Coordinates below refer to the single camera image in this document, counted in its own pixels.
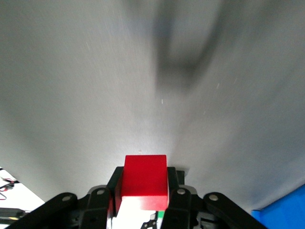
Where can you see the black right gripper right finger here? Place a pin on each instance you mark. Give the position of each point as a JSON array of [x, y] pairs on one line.
[[190, 207]]

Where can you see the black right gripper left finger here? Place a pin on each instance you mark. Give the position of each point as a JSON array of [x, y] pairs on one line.
[[95, 202]]

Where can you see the red cube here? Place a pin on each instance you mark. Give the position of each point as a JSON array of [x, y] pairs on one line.
[[143, 176]]

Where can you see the flat black box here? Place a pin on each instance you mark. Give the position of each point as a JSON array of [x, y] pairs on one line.
[[9, 212]]

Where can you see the blue plastic storage bin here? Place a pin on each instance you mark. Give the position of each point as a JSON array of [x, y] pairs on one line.
[[283, 210]]

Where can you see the dark grey table mat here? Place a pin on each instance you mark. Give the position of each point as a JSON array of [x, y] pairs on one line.
[[71, 95]]

